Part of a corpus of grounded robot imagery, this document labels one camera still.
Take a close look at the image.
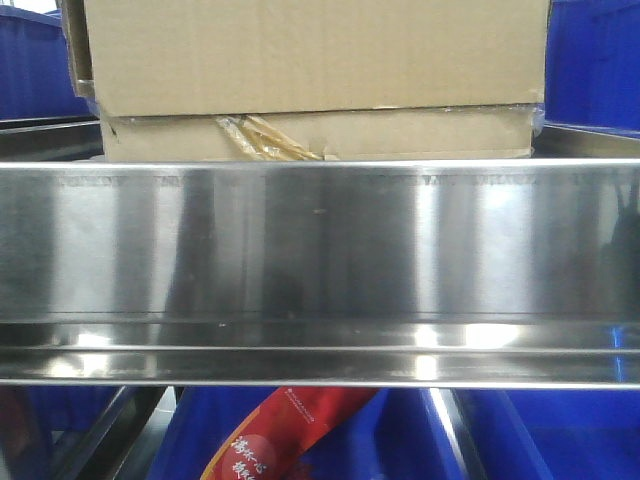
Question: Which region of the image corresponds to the large brown cardboard box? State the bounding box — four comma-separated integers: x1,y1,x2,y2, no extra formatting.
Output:
61,1,551,162

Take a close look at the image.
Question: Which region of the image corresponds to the blue bin upper right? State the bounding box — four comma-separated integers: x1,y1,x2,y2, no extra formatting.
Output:
545,1,639,131

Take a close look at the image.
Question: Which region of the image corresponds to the blue bin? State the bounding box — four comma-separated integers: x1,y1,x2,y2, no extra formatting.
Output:
545,1,639,131
146,387,470,479
1,385,118,479
458,390,639,479
1,5,90,120

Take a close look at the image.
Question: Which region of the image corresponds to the blue bin lower left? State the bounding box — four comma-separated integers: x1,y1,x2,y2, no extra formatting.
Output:
1,385,118,479

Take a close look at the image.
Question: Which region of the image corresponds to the blue bin lower right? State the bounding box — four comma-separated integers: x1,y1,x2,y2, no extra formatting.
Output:
458,390,639,479

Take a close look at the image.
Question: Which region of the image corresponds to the red snack package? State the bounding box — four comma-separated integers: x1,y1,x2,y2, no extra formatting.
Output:
200,386,378,479

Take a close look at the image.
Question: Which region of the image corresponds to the blue bin lower centre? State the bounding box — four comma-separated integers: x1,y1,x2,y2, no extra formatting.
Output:
146,387,470,479

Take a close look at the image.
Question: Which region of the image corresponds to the torn yellowish packing tape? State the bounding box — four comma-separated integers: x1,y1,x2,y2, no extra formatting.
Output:
216,115,324,161

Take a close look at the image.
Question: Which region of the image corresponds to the stainless steel shelf rail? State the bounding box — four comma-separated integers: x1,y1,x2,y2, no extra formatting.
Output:
1,159,639,389

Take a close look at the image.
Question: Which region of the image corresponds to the blue bin upper left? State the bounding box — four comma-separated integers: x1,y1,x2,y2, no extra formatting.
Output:
1,5,90,120

